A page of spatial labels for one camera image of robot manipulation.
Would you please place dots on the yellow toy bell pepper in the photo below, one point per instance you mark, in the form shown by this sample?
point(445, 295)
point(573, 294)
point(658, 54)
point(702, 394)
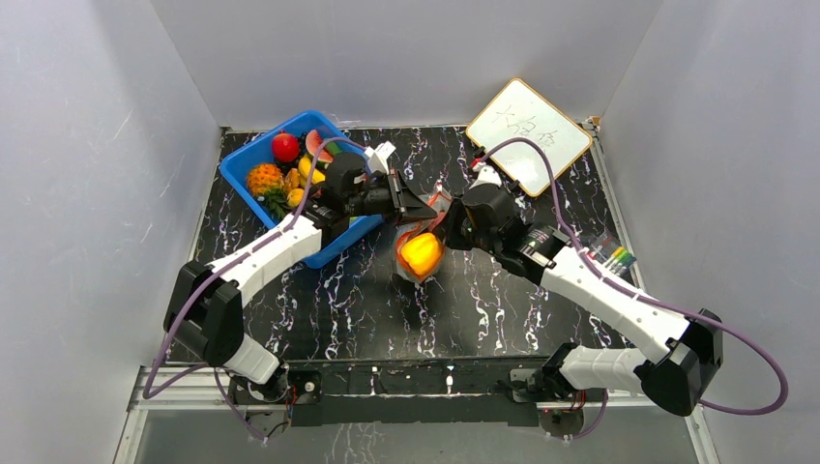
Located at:
point(420, 256)

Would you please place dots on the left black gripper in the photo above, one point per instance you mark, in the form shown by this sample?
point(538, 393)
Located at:
point(404, 204)

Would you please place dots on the red toy pomegranate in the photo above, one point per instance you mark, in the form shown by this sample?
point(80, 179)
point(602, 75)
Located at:
point(285, 147)

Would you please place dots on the toy watermelon slice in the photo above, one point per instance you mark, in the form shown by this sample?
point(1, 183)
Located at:
point(313, 141)

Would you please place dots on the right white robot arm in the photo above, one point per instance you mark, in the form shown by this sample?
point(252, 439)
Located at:
point(673, 358)

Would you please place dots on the blue plastic bin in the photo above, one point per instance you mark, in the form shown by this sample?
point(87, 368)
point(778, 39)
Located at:
point(236, 166)

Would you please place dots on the clear zip top bag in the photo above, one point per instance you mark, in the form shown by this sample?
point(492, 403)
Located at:
point(440, 200)

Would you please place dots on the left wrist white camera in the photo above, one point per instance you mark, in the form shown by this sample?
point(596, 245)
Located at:
point(378, 159)

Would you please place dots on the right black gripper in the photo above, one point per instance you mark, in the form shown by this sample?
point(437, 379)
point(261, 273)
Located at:
point(457, 222)

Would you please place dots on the pack of coloured markers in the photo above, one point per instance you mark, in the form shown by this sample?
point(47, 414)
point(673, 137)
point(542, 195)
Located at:
point(608, 251)

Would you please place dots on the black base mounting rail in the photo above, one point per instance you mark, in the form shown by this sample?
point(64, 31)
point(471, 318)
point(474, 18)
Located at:
point(438, 390)

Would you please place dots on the orange toy pineapple fruit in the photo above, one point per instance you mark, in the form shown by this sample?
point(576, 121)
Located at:
point(266, 185)

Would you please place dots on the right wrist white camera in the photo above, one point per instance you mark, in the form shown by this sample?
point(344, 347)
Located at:
point(485, 174)

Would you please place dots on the toy banana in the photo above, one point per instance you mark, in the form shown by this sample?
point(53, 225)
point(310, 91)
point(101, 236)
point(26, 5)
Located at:
point(304, 169)

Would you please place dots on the white dry-erase board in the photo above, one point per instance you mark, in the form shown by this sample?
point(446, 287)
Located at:
point(519, 111)

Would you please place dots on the wrist white camera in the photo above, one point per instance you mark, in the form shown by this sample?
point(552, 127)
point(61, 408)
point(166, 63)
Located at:
point(378, 159)
point(485, 174)

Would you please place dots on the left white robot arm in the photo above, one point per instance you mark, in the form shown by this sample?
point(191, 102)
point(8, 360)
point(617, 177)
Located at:
point(205, 313)

